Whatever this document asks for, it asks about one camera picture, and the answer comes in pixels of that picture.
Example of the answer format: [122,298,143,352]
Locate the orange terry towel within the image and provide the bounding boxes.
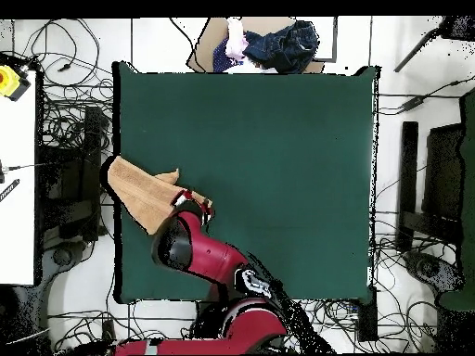
[106,155,213,235]

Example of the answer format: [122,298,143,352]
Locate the pink cloth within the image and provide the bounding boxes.
[225,17,249,62]

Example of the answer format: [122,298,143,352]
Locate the black power brick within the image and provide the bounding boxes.
[400,96,426,112]

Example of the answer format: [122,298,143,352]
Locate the purple dotted cloth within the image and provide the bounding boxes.
[212,36,244,73]

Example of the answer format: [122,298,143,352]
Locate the dark round device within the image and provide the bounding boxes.
[405,251,463,294]

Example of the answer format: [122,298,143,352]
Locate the black tripod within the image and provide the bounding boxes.
[393,16,475,73]

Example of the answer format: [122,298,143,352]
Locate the white table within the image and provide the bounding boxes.
[0,70,38,286]

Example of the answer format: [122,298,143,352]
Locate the black equipment stand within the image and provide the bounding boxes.
[36,105,112,242]

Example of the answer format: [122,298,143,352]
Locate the brown cardboard box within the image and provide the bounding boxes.
[186,16,326,74]

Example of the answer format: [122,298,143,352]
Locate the yellow emergency stop button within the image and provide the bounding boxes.
[0,64,31,102]

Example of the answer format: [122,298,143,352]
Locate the black monitor stand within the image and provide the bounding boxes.
[396,120,465,253]

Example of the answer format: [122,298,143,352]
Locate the black power strip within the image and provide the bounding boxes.
[101,318,119,346]
[357,286,379,342]

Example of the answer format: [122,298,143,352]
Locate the dark blue jeans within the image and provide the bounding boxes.
[242,19,320,74]

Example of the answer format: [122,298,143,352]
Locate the dark green table cloth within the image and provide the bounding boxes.
[111,61,379,305]

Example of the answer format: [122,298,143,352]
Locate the black cable tangle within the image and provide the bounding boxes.
[14,18,114,149]
[315,218,461,353]

